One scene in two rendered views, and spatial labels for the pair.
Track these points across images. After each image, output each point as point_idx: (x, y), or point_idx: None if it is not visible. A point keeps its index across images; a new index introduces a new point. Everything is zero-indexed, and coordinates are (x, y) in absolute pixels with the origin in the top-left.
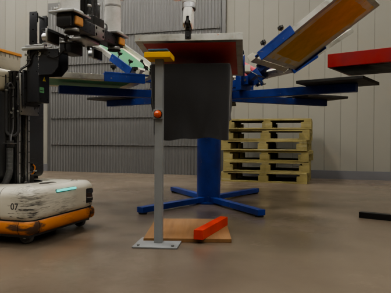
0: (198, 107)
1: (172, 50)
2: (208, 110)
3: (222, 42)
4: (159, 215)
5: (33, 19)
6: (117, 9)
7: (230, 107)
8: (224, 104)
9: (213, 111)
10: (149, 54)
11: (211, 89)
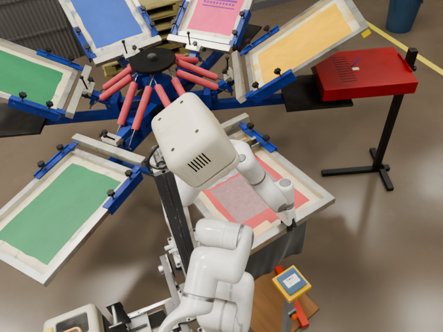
0: (283, 250)
1: (250, 221)
2: (289, 244)
3: None
4: None
5: (119, 329)
6: (192, 230)
7: None
8: (302, 236)
9: (292, 243)
10: (294, 299)
11: (293, 234)
